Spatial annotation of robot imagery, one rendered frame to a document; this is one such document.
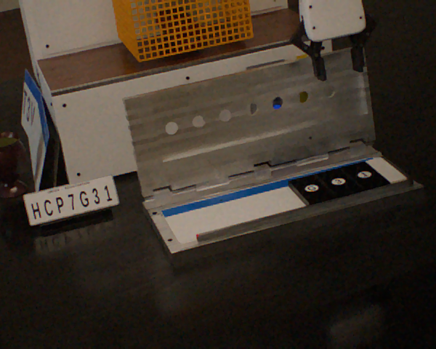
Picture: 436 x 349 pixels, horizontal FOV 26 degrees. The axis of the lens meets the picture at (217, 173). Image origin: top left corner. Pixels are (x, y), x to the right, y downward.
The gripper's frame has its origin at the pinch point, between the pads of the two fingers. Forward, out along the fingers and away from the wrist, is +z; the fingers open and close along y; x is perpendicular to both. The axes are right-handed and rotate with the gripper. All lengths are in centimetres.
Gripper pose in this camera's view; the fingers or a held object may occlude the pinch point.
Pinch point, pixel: (338, 66)
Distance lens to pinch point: 161.5
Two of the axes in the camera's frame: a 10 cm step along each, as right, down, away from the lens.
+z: 1.8, 9.5, 2.6
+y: 9.6, -2.3, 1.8
